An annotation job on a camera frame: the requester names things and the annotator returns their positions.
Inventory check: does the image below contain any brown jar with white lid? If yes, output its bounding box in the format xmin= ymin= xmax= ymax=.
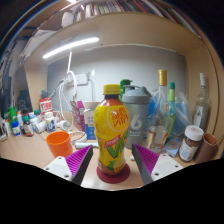
xmin=178 ymin=124 xmax=205 ymax=163

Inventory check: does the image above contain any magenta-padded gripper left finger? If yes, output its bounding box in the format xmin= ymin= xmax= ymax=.
xmin=43 ymin=144 xmax=94 ymax=186

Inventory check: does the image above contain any clear bottle with green cap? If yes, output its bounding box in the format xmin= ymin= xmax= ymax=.
xmin=166 ymin=81 xmax=177 ymax=141

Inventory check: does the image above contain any clear bottle with yellow cap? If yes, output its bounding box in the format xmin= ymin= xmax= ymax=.
xmin=146 ymin=69 xmax=169 ymax=154

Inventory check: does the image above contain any small white pill jar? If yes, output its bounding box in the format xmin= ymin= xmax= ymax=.
xmin=44 ymin=111 xmax=57 ymax=134

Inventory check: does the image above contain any white and blue box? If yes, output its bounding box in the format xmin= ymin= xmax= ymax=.
xmin=83 ymin=101 xmax=101 ymax=141

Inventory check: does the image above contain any red and white container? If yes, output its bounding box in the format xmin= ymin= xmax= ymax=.
xmin=38 ymin=97 xmax=53 ymax=118

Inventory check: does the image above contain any flat round red coaster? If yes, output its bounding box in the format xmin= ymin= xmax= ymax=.
xmin=96 ymin=162 xmax=131 ymax=185

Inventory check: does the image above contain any yellow drink bottle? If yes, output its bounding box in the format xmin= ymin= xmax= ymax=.
xmin=93 ymin=83 xmax=131 ymax=177

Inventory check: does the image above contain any white oval hairbrush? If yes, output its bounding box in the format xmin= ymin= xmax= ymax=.
xmin=74 ymin=141 xmax=100 ymax=149

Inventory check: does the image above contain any magenta carton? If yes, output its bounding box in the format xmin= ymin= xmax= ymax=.
xmin=70 ymin=100 xmax=86 ymax=133

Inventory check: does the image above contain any grey shaker bottle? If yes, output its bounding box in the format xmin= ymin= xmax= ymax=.
xmin=121 ymin=85 xmax=152 ymax=150

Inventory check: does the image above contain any white wall power strip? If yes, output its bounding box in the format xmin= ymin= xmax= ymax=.
xmin=64 ymin=73 xmax=89 ymax=87

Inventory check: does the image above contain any clear glass bottle white cap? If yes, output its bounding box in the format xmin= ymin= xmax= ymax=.
xmin=193 ymin=72 xmax=212 ymax=131

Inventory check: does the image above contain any brown mug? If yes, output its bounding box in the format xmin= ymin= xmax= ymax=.
xmin=194 ymin=132 xmax=221 ymax=164

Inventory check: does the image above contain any clear blue plastic bag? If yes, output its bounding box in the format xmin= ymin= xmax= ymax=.
xmin=148 ymin=91 xmax=195 ymax=158

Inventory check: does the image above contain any green glass bottle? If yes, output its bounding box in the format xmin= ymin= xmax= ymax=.
xmin=119 ymin=78 xmax=133 ymax=101

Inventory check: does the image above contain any orange plastic cup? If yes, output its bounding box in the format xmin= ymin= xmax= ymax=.
xmin=45 ymin=130 xmax=74 ymax=159

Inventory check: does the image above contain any white jar with blue lid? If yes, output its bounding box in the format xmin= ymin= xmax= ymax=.
xmin=11 ymin=120 xmax=22 ymax=137

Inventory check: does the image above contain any white coiled cable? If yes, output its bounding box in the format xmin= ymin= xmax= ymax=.
xmin=68 ymin=129 xmax=88 ymax=143

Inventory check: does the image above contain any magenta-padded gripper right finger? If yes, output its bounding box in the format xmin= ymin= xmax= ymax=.
xmin=131 ymin=143 xmax=184 ymax=186

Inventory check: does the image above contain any white LED light bar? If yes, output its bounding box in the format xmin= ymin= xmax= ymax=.
xmin=42 ymin=36 xmax=100 ymax=60

